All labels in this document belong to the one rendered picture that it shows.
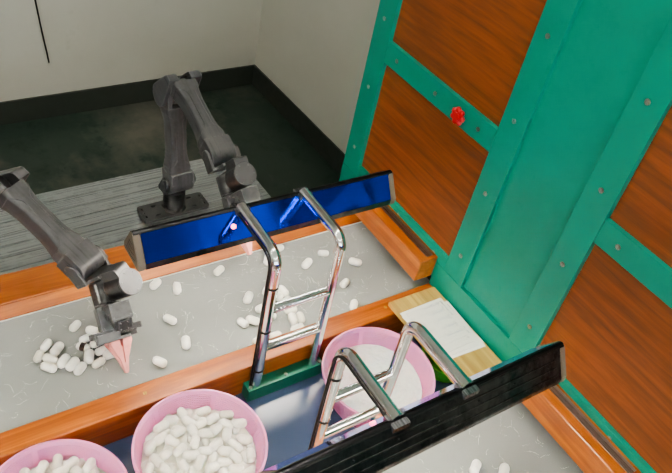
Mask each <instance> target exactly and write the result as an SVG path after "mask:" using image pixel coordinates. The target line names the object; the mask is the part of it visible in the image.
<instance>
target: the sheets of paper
mask: <svg viewBox="0 0 672 473"><path fill-rule="evenodd" d="M400 314H401V315H402V318H403V319H404V320H405V321H406V322H407V323H408V322H411V321H416V322H419V323H421V324H422V325H424V326H425V327H426V328H427V329H428V330H429V332H430V333H431V334H432V335H433V336H434V338H435V339H436V340H437V341H438V342H439V343H440V345H441V346H442V347H443V348H444V349H445V350H446V352H447V353H448V354H449V355H450V356H451V357H452V358H455V357H458V356H461V355H463V354H466V353H469V352H471V351H474V350H477V349H479V348H482V347H485V344H484V343H483V342H484V341H483V340H482V339H481V338H480V337H479V336H478V335H477V334H476V333H474V331H473V330H472V329H471V328H470V327H469V325H468V324H467V323H466V322H465V321H464V319H463V318H462V317H461V316H460V315H459V314H458V312H457V311H456V310H455V309H454V308H453V306H452V305H451V304H450V303H449V302H448V301H445V302H444V301H443V300H442V299H441V298H438V299H435V300H433V301H430V302H428V303H425V304H423V305H420V306H417V307H415V308H412V309H410V310H407V311H405V312H402V313H400Z"/></svg>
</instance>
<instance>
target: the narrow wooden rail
mask: <svg viewBox="0 0 672 473"><path fill-rule="evenodd" d="M431 287H432V286H431V285H430V284H429V283H427V284H425V285H422V286H419V287H416V288H413V289H410V290H407V291H405V292H402V293H399V294H396V295H393V296H390V297H387V298H385V299H382V300H379V301H376V302H373V303H370V304H367V305H365V306H362V307H359V308H356V309H353V310H350V311H348V312H345V313H342V314H339V315H336V316H333V317H330V318H328V322H327V325H326V329H325V333H324V337H323V341H322V345H321V349H320V353H319V357H320V359H321V360H322V358H323V354H324V352H325V350H326V348H327V346H328V345H329V343H330V342H331V341H332V340H333V339H334V338H335V337H337V336H338V335H339V334H341V333H343V332H345V331H348V330H350V329H354V328H359V327H378V328H384V329H388V330H391V331H394V332H396V333H399V332H401V331H402V329H403V327H404V324H403V323H402V322H401V320H400V319H399V318H398V317H397V316H396V314H395V313H394V312H393V311H392V310H391V308H390V307H389V306H388V304H389V302H392V301H394V300H397V299H400V298H403V297H406V296H408V295H411V294H414V293H417V292H420V291H423V290H425V289H428V288H431ZM312 338H313V335H310V336H308V337H305V338H302V339H299V340H296V341H294V342H291V343H288V344H285V345H283V346H280V347H277V348H274V349H271V350H269V351H267V354H266V359H265V365H264V371H263V375H265V374H267V373H270V372H272V371H275V370H278V369H280V368H283V367H286V366H288V365H291V364H294V363H296V362H299V361H302V360H304V359H307V358H308V355H309V351H310V347H311V342H312ZM255 345H256V344H253V345H250V346H248V347H245V348H242V349H239V350H236V351H233V352H230V353H228V354H225V355H222V356H219V357H216V358H213V359H210V360H208V361H205V362H202V363H199V364H196V365H193V366H190V367H188V368H185V369H182V370H179V371H176V372H173V373H170V374H168V375H165V376H162V377H159V378H156V379H153V380H150V381H148V382H145V383H142V384H139V385H136V386H133V387H130V388H128V389H125V390H122V391H119V392H116V393H113V394H110V395H108V396H105V397H102V398H99V399H96V400H93V401H90V402H88V403H85V404H82V405H79V406H76V407H73V408H70V409H68V410H65V411H62V412H59V413H56V414H53V415H50V416H48V417H45V418H42V419H39V420H36V421H33V422H30V423H28V424H25V425H22V426H19V427H16V428H13V429H10V430H8V431H5V432H2V433H0V466H1V465H2V464H3V463H5V462H6V461H7V460H8V459H10V458H11V457H13V456H14V455H16V454H17V453H19V452H21V451H23V450H24V449H27V448H29V447H31V446H34V445H36V444H39V443H43V442H46V441H51V440H57V439H78V440H84V441H89V442H92V443H95V444H97V445H100V446H105V445H108V444H110V443H113V442H115V441H118V440H121V439H123V438H126V437H128V436H131V435H134V433H135V430H136V428H137V426H138V424H139V422H140V421H141V419H142V418H143V416H144V415H145V414H146V413H147V412H148V411H149V410H150V409H151V408H152V407H153V406H154V405H155V404H157V403H158V402H160V401H161V400H163V399H165V398H166V397H168V396H170V395H173V394H175V393H178V392H182V391H186V390H192V389H211V390H217V391H222V392H225V393H228V394H230V395H233V396H235V395H237V394H240V393H242V387H243V383H244V382H246V381H249V380H250V375H251V369H252V363H253V357H254V351H255Z"/></svg>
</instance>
